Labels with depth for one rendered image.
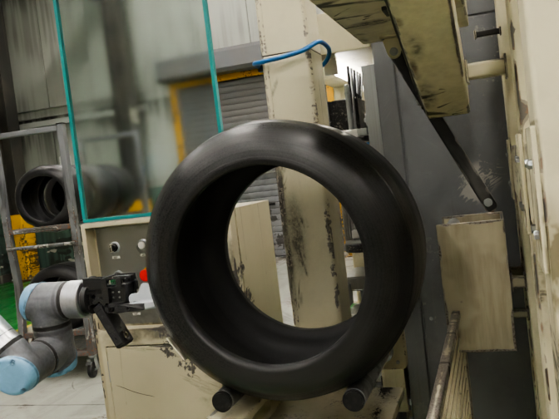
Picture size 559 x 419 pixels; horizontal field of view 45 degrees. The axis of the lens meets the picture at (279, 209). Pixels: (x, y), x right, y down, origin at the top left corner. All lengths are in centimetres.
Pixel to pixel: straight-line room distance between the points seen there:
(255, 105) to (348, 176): 993
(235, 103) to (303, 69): 961
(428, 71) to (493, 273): 51
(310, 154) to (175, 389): 125
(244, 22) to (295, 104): 974
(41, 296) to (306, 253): 65
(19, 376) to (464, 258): 101
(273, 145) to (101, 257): 123
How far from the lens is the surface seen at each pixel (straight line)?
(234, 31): 1145
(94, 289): 162
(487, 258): 157
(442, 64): 130
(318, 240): 169
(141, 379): 236
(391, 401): 163
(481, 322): 160
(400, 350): 168
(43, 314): 168
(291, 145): 128
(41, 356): 162
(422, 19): 114
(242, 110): 1123
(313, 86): 168
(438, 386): 110
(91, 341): 526
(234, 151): 131
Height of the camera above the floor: 136
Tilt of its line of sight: 3 degrees down
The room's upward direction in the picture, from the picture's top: 7 degrees counter-clockwise
